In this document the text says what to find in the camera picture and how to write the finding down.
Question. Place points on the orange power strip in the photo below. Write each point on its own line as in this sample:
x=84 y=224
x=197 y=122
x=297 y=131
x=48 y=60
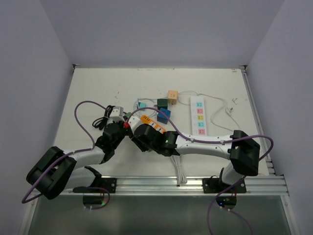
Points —
x=146 y=120

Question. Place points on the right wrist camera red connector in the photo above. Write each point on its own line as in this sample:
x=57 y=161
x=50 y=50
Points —
x=132 y=123

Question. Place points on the teal cube plug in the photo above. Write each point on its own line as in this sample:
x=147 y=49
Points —
x=141 y=105

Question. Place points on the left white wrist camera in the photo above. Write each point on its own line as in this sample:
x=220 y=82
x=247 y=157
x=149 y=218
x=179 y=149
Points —
x=117 y=114

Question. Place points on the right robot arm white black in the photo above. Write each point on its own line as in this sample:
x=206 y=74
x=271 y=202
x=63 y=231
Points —
x=242 y=152

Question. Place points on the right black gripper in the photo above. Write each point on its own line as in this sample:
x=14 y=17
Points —
x=138 y=141

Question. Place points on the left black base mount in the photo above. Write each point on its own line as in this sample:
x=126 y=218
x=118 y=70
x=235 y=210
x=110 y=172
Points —
x=91 y=181

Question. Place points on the dark green dragon charger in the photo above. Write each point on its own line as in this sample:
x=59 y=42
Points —
x=162 y=103

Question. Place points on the wooden beige cube plug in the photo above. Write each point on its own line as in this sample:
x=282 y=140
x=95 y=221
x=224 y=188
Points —
x=172 y=97

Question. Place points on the white power strip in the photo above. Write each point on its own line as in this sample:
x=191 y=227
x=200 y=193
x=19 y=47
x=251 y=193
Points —
x=198 y=117

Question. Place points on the blue cube plug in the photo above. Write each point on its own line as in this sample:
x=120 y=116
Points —
x=162 y=115

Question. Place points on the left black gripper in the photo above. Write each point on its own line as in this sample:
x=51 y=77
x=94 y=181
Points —
x=121 y=123

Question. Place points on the aluminium front rail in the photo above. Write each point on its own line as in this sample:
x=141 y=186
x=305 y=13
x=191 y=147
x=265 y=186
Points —
x=251 y=186

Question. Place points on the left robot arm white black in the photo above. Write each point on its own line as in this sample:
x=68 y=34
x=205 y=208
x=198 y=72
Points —
x=52 y=172

